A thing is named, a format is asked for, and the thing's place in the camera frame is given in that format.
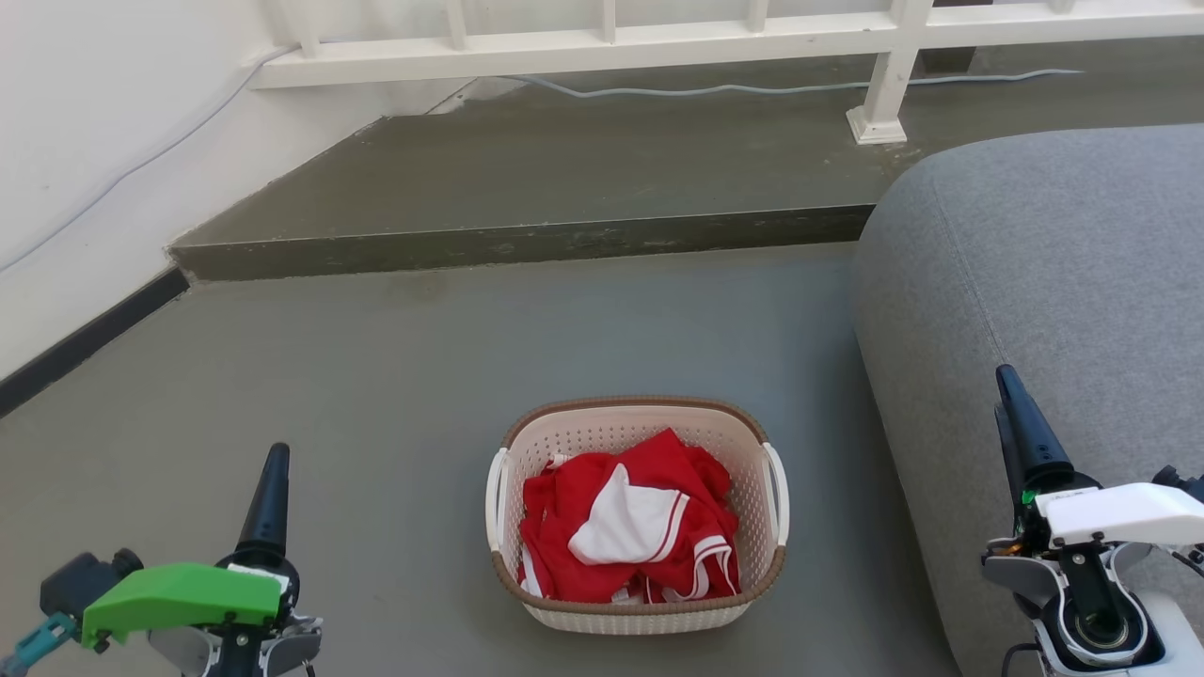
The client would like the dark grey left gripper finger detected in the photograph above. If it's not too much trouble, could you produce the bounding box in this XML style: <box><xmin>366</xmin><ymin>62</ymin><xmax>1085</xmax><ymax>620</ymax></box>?
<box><xmin>234</xmin><ymin>443</ymin><xmax>292</xmax><ymax>565</ymax></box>

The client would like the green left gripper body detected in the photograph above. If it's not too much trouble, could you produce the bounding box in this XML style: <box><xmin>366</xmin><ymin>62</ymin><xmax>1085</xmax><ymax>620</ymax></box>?
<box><xmin>81</xmin><ymin>555</ymin><xmax>302</xmax><ymax>652</ymax></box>

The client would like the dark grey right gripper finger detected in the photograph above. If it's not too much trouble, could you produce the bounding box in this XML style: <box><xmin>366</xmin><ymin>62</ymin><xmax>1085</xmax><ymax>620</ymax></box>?
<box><xmin>996</xmin><ymin>365</ymin><xmax>1076</xmax><ymax>492</ymax></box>
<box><xmin>994</xmin><ymin>404</ymin><xmax>1024</xmax><ymax>513</ymax></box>

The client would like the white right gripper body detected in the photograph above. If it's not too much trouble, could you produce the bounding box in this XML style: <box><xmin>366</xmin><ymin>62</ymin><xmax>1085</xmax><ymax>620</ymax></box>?
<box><xmin>1010</xmin><ymin>470</ymin><xmax>1204</xmax><ymax>551</ymax></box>

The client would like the cream perforated plastic laundry basket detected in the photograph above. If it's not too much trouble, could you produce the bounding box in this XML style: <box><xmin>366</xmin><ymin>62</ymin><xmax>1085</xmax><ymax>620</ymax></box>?
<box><xmin>485</xmin><ymin>396</ymin><xmax>790</xmax><ymax>635</ymax></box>

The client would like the grey fabric sofa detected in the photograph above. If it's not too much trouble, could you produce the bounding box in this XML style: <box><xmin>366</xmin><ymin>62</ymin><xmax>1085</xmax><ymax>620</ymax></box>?
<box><xmin>853</xmin><ymin>124</ymin><xmax>1204</xmax><ymax>677</ymax></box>

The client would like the black skirting board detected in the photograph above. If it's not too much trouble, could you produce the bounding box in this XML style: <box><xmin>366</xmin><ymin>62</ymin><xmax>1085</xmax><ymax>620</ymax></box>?
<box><xmin>0</xmin><ymin>267</ymin><xmax>191</xmax><ymax>419</ymax></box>

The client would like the red and white garment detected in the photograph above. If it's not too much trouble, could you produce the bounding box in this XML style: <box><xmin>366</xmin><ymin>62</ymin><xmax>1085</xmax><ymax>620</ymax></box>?
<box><xmin>517</xmin><ymin>429</ymin><xmax>742</xmax><ymax>605</ymax></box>

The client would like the white wooden railing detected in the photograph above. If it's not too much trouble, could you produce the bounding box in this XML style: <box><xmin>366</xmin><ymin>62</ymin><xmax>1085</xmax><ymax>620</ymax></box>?
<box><xmin>248</xmin><ymin>0</ymin><xmax>1204</xmax><ymax>146</ymax></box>

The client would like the thin white wall cable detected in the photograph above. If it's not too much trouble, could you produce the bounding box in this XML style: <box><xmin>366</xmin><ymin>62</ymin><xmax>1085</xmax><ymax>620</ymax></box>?
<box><xmin>0</xmin><ymin>45</ymin><xmax>294</xmax><ymax>275</ymax></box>

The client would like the grey floor cable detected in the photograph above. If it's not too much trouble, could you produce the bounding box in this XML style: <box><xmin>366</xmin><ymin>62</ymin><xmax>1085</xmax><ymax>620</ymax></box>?
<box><xmin>506</xmin><ymin>68</ymin><xmax>1085</xmax><ymax>99</ymax></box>

